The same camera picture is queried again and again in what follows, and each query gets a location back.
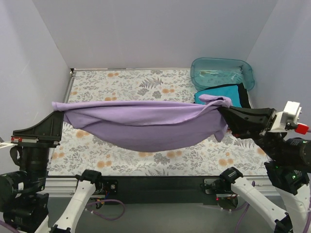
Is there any purple t shirt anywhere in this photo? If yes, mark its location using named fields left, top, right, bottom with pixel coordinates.
left=52, top=94, right=232, bottom=152

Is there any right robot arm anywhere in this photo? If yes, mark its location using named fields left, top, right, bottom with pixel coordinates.
left=218, top=101, right=311, bottom=233

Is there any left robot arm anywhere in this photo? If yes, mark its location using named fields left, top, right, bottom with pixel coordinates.
left=0, top=111, right=104, bottom=233

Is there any floral table mat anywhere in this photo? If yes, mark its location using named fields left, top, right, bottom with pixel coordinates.
left=49, top=69, right=268, bottom=176

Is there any teal folded t shirt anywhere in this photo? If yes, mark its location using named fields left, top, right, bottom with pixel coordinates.
left=194, top=83, right=249, bottom=107

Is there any teal plastic bin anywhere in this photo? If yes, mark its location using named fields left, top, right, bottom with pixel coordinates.
left=190, top=58, right=255, bottom=91

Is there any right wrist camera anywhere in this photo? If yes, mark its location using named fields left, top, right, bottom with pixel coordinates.
left=270, top=101, right=310, bottom=135

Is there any aluminium frame rail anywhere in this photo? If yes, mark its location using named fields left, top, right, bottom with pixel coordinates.
left=41, top=176, right=279, bottom=197

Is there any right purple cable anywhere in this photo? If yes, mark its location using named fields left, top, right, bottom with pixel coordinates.
left=218, top=128, right=311, bottom=233

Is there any purple cable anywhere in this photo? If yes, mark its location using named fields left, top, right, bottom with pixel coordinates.
left=218, top=128, right=311, bottom=233
left=0, top=199, right=126, bottom=233

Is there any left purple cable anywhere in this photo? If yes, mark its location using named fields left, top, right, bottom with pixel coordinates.
left=0, top=199, right=126, bottom=233

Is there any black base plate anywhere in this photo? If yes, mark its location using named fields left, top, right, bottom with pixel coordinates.
left=75, top=176, right=251, bottom=206

